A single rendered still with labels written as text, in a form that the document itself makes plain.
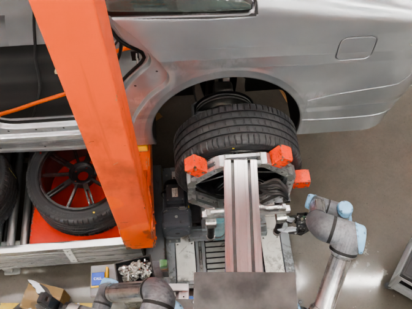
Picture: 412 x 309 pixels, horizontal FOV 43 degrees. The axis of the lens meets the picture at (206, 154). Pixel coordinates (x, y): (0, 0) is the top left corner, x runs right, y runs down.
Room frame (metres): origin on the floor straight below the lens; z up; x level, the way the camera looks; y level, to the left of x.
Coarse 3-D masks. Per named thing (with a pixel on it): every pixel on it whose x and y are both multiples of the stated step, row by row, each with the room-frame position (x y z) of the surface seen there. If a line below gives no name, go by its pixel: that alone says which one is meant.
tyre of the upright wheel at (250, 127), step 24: (192, 120) 1.44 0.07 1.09; (216, 120) 1.39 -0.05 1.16; (240, 120) 1.38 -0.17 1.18; (264, 120) 1.40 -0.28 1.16; (288, 120) 1.47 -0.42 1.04; (192, 144) 1.31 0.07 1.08; (216, 144) 1.26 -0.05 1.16; (240, 144) 1.26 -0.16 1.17; (264, 144) 1.27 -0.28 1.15; (288, 144) 1.31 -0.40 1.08
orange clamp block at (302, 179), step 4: (296, 172) 1.25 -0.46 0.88; (300, 172) 1.25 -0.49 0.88; (304, 172) 1.25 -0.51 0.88; (308, 172) 1.25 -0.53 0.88; (296, 176) 1.23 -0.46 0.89; (300, 176) 1.23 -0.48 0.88; (304, 176) 1.23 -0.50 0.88; (308, 176) 1.23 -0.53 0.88; (296, 180) 1.21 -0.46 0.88; (300, 180) 1.21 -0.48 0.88; (304, 180) 1.21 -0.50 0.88; (308, 180) 1.21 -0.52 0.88; (296, 184) 1.19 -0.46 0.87; (300, 184) 1.20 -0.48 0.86; (304, 184) 1.20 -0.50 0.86; (308, 184) 1.20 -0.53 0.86; (292, 188) 1.19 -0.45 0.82
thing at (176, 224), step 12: (168, 180) 1.47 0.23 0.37; (168, 192) 1.36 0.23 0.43; (180, 192) 1.36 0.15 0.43; (168, 204) 1.31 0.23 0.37; (180, 204) 1.31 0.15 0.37; (168, 216) 1.21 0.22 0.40; (180, 216) 1.21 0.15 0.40; (168, 228) 1.15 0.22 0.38; (180, 228) 1.15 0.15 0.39; (192, 228) 1.17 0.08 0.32; (168, 240) 1.18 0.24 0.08; (180, 240) 1.18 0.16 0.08
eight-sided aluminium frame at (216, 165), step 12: (216, 156) 1.22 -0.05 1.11; (228, 156) 1.22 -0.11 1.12; (240, 156) 1.22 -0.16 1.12; (252, 156) 1.22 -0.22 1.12; (264, 156) 1.22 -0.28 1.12; (216, 168) 1.16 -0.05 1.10; (276, 168) 1.19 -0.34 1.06; (288, 168) 1.23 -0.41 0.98; (192, 180) 1.16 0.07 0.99; (288, 180) 1.19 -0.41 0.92; (192, 192) 1.15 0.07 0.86; (204, 204) 1.16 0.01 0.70; (216, 204) 1.19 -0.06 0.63; (264, 204) 1.18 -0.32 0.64
